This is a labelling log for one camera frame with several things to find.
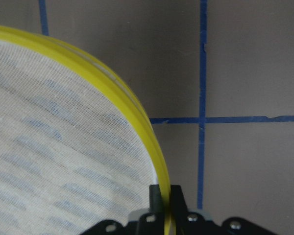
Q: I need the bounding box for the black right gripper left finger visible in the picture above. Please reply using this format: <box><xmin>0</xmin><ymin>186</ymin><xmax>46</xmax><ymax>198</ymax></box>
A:
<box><xmin>148</xmin><ymin>185</ymin><xmax>165</xmax><ymax>235</ymax></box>

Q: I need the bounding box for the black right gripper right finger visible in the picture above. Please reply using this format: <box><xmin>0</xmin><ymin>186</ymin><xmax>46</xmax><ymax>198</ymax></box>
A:
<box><xmin>170</xmin><ymin>185</ymin><xmax>198</xmax><ymax>235</ymax></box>

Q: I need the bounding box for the yellow steamer basket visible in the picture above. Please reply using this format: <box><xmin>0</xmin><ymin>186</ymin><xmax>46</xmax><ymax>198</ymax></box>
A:
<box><xmin>0</xmin><ymin>23</ymin><xmax>178</xmax><ymax>235</ymax></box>

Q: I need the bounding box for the white steamer cloth liner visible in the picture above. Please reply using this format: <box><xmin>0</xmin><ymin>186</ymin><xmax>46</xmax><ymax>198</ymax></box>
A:
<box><xmin>0</xmin><ymin>39</ymin><xmax>160</xmax><ymax>235</ymax></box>

